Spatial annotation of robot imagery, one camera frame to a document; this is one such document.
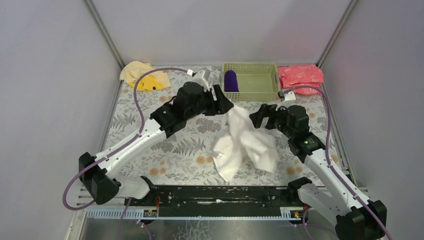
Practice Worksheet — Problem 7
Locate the purple microfibre towel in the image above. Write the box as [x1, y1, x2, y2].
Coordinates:
[224, 70, 239, 93]

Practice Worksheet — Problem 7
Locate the white towel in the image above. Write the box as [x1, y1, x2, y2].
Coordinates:
[212, 105, 279, 182]

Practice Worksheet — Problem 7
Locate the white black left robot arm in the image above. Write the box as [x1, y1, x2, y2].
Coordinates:
[78, 82, 234, 205]

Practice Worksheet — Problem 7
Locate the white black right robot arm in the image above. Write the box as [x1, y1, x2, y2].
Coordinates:
[249, 104, 389, 240]

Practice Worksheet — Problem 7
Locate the green perforated plastic basket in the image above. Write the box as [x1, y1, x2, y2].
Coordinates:
[221, 62, 281, 102]

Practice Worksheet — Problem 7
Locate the yellow duck towel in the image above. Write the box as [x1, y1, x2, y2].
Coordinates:
[119, 61, 171, 92]

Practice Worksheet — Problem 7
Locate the pink patterned plastic package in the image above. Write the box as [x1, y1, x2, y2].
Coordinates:
[277, 64, 324, 89]

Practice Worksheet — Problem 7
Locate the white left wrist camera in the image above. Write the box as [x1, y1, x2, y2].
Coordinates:
[186, 68, 211, 92]

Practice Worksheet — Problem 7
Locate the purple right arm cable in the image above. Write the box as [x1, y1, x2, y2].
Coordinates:
[278, 85, 395, 240]

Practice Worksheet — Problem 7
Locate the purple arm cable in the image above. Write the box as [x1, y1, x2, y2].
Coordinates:
[278, 85, 395, 240]
[62, 67, 195, 212]

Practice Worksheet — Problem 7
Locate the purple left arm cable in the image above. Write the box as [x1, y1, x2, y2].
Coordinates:
[62, 67, 195, 212]

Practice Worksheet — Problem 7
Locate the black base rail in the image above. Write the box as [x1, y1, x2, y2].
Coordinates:
[124, 185, 305, 219]

